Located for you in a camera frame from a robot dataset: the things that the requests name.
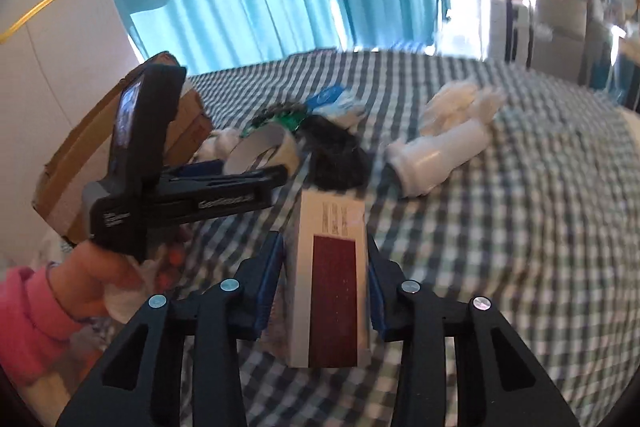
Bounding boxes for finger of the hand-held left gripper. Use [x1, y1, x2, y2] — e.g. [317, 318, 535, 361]
[149, 186, 274, 226]
[160, 161, 289, 198]

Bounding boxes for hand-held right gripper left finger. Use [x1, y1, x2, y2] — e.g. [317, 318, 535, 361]
[55, 231, 286, 427]

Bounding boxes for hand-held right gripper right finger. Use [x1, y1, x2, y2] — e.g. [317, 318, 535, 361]
[366, 234, 581, 427]

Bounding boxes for white and maroon carton box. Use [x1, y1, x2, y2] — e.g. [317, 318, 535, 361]
[285, 188, 373, 369]

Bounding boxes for brown bead bracelet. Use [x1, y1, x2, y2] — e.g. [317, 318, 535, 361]
[252, 102, 307, 128]

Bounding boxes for checkered cloth covered desktop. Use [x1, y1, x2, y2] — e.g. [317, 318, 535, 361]
[172, 47, 640, 427]

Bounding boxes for person's left hand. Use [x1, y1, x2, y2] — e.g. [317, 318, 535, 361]
[50, 226, 194, 323]

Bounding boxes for white tape roll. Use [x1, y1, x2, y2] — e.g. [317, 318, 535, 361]
[222, 121, 301, 180]

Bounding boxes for brown cardboard box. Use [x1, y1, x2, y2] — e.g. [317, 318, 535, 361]
[32, 52, 213, 244]

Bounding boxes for black fluffy cloth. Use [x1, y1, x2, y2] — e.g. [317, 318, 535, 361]
[300, 116, 372, 190]

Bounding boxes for blue and white packet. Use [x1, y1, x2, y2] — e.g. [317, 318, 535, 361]
[305, 86, 368, 128]

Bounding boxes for white plastic bottle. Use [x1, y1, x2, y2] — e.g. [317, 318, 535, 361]
[385, 119, 492, 198]

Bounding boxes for crumpled white tissue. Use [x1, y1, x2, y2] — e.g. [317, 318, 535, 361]
[420, 81, 506, 138]

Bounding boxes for white appliance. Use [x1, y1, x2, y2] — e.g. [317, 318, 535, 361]
[487, 0, 535, 68]

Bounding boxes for grey cabinet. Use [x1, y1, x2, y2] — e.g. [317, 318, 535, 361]
[531, 0, 603, 84]

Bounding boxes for yellow wall cable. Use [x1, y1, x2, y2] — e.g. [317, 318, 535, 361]
[0, 0, 104, 45]

